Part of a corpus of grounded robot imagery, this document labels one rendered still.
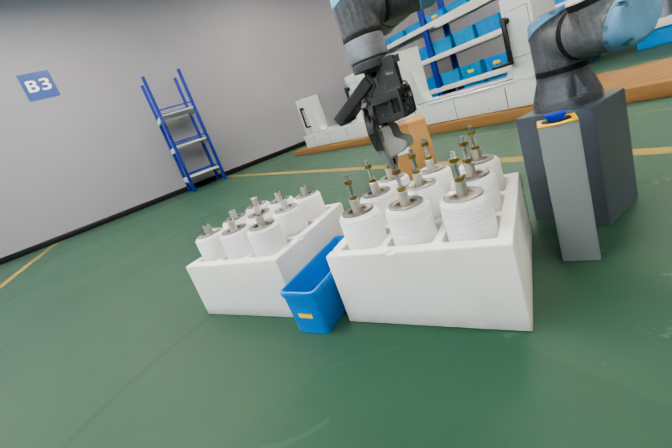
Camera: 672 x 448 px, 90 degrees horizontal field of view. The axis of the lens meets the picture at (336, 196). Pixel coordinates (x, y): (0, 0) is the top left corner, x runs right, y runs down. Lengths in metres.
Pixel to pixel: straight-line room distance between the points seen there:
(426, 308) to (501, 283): 0.16
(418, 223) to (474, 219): 0.11
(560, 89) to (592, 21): 0.17
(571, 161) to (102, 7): 7.14
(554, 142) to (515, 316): 0.35
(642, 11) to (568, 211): 0.40
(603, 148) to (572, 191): 0.19
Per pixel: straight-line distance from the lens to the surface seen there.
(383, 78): 0.66
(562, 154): 0.83
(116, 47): 7.16
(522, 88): 2.75
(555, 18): 1.02
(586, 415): 0.63
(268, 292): 0.98
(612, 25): 0.90
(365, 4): 0.67
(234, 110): 7.16
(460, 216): 0.66
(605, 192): 1.03
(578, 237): 0.90
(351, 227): 0.75
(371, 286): 0.77
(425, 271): 0.70
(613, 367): 0.69
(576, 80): 1.03
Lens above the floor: 0.48
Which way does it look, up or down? 13 degrees down
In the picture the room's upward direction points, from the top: 20 degrees counter-clockwise
